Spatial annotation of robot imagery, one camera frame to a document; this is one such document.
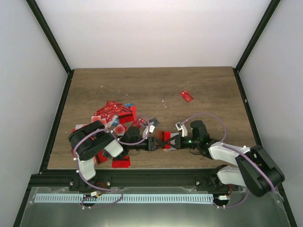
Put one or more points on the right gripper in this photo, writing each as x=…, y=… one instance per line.
x=178, y=143

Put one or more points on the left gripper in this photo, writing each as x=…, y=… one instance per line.
x=151, y=145

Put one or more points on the brown leather card holder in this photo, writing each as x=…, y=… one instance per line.
x=172, y=135

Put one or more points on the red card vertical stripe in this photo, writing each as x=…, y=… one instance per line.
x=166, y=136

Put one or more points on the black VIP card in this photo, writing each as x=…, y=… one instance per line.
x=154, y=121

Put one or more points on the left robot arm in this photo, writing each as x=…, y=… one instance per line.
x=88, y=141

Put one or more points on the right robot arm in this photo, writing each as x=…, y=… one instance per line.
x=250, y=167

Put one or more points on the red card horizontal stripe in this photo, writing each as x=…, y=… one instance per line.
x=121, y=162

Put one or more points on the white card red circle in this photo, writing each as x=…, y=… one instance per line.
x=119, y=130

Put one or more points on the lone red VIP card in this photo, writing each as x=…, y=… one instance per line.
x=186, y=96

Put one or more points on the red VIP card top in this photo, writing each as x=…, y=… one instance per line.
x=109, y=107

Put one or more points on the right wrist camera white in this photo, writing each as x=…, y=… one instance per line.
x=182, y=128

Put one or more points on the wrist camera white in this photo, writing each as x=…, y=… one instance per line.
x=182, y=128
x=147, y=130

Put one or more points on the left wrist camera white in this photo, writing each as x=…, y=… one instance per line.
x=147, y=130

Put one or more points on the black frame front beam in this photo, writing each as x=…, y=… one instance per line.
x=201, y=179

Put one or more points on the light blue slotted rail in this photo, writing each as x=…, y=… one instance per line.
x=126, y=198

